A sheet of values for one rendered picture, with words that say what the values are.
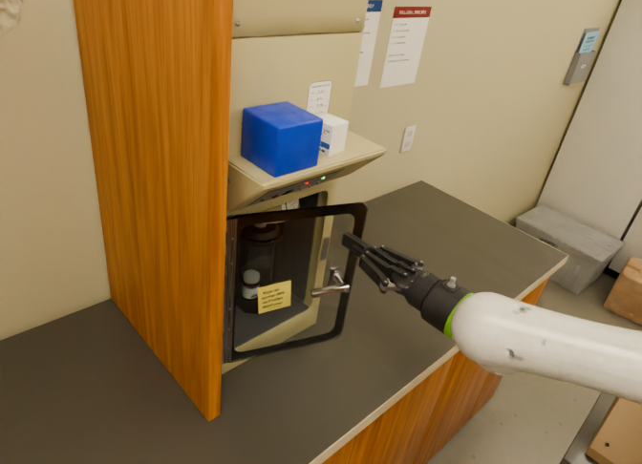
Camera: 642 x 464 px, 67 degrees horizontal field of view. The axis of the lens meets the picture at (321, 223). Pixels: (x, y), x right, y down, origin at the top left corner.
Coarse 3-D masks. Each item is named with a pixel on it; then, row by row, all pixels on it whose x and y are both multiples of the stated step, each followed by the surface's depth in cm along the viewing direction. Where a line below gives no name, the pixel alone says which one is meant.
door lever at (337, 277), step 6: (336, 276) 111; (342, 276) 112; (342, 282) 109; (318, 288) 106; (324, 288) 106; (330, 288) 106; (336, 288) 107; (342, 288) 107; (348, 288) 108; (312, 294) 105; (318, 294) 105; (324, 294) 106; (330, 294) 107
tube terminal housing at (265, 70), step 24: (240, 48) 78; (264, 48) 81; (288, 48) 84; (312, 48) 88; (336, 48) 92; (360, 48) 97; (240, 72) 80; (264, 72) 83; (288, 72) 87; (312, 72) 91; (336, 72) 95; (240, 96) 82; (264, 96) 86; (288, 96) 89; (336, 96) 99; (240, 120) 84; (240, 144) 87; (312, 192) 108; (336, 192) 114
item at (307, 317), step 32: (256, 224) 95; (288, 224) 98; (320, 224) 102; (352, 224) 105; (256, 256) 99; (288, 256) 103; (320, 256) 106; (352, 256) 110; (256, 288) 104; (256, 320) 109; (288, 320) 113; (320, 320) 118; (256, 352) 115
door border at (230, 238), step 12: (228, 228) 93; (228, 240) 94; (228, 252) 96; (228, 264) 98; (228, 276) 99; (228, 288) 101; (228, 300) 102; (228, 312) 104; (228, 324) 106; (228, 336) 108; (228, 348) 110; (228, 360) 112
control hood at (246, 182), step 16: (352, 144) 99; (368, 144) 100; (240, 160) 85; (320, 160) 90; (336, 160) 91; (352, 160) 93; (368, 160) 99; (240, 176) 83; (256, 176) 81; (288, 176) 83; (304, 176) 85; (320, 176) 92; (336, 176) 103; (240, 192) 84; (256, 192) 81; (240, 208) 90
